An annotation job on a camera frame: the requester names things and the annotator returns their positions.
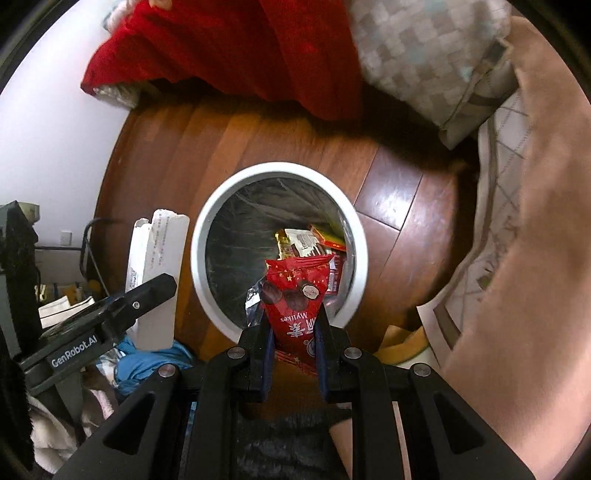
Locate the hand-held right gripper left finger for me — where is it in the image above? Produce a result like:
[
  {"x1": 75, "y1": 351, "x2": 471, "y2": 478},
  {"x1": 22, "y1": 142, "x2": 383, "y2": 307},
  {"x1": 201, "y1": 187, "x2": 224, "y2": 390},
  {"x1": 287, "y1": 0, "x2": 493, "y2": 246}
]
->
[{"x1": 51, "y1": 318, "x2": 278, "y2": 480}]

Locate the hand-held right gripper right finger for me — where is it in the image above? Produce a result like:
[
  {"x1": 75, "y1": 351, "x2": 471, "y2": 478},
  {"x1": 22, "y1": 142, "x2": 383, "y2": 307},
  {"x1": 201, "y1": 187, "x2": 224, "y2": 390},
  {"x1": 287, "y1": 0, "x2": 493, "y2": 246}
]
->
[{"x1": 316, "y1": 310, "x2": 539, "y2": 480}]

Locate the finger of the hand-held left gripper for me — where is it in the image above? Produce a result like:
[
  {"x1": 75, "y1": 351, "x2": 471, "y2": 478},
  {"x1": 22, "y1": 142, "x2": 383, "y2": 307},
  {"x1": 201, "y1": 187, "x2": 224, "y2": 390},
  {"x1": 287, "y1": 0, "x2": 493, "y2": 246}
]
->
[{"x1": 44, "y1": 273, "x2": 177, "y2": 344}]

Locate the white rectangular box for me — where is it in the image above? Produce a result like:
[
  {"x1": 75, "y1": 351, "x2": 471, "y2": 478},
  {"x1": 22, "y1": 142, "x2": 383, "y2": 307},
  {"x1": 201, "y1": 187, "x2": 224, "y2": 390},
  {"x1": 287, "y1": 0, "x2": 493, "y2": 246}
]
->
[{"x1": 126, "y1": 209, "x2": 190, "y2": 352}]

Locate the small red snack wrapper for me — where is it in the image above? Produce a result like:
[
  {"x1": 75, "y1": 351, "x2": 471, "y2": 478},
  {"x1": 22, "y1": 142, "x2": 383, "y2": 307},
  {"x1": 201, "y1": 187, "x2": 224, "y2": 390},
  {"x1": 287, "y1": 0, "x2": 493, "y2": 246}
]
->
[{"x1": 262, "y1": 253, "x2": 340, "y2": 377}]

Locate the white round trash bin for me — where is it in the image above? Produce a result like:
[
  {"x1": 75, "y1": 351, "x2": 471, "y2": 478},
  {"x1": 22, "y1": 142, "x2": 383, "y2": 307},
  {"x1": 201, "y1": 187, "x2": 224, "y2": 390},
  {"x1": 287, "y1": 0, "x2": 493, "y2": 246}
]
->
[{"x1": 191, "y1": 161, "x2": 369, "y2": 342}]

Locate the blue cloth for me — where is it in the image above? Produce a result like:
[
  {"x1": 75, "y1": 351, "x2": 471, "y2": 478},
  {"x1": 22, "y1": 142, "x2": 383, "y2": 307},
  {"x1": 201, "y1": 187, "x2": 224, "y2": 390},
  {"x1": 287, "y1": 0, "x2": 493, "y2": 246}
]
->
[{"x1": 113, "y1": 339, "x2": 195, "y2": 398}]

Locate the brown white snack wrapper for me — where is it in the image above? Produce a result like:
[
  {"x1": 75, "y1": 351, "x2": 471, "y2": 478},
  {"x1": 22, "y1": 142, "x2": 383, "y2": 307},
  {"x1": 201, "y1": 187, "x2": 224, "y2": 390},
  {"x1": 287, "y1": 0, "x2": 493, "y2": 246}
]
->
[{"x1": 276, "y1": 229, "x2": 326, "y2": 259}]

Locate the white towel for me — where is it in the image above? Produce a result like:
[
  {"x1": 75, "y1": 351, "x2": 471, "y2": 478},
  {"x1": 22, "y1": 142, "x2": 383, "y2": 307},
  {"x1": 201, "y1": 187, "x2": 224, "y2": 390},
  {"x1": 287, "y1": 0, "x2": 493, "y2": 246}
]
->
[{"x1": 28, "y1": 388, "x2": 118, "y2": 474}]

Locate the cream grid patterned cloth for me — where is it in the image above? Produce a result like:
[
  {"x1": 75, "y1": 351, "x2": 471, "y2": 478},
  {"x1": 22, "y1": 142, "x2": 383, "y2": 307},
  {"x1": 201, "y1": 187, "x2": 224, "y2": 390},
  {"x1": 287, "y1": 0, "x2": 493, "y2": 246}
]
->
[{"x1": 416, "y1": 90, "x2": 532, "y2": 354}]

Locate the pink suede cloth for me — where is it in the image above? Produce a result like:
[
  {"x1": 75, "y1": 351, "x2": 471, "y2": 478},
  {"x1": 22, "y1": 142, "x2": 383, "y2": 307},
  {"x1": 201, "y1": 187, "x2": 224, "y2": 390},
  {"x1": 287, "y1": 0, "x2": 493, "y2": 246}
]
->
[{"x1": 438, "y1": 18, "x2": 591, "y2": 480}]

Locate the red blanket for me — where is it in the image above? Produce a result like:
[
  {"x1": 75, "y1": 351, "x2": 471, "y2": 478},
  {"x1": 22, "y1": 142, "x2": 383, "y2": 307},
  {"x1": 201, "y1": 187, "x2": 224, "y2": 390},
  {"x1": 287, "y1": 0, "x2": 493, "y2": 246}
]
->
[{"x1": 81, "y1": 0, "x2": 365, "y2": 121}]

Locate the pink white garment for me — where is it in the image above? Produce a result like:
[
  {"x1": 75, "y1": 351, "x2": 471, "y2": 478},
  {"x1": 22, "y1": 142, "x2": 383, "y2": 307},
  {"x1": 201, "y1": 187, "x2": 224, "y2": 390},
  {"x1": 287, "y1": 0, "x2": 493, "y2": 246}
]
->
[{"x1": 104, "y1": 0, "x2": 174, "y2": 29}]

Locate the grey checkered quilt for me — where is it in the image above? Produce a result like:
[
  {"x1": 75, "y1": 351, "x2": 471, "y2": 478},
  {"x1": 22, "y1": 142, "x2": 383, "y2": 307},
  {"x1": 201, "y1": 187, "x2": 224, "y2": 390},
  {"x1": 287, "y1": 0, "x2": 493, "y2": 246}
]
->
[{"x1": 346, "y1": 0, "x2": 518, "y2": 148}]

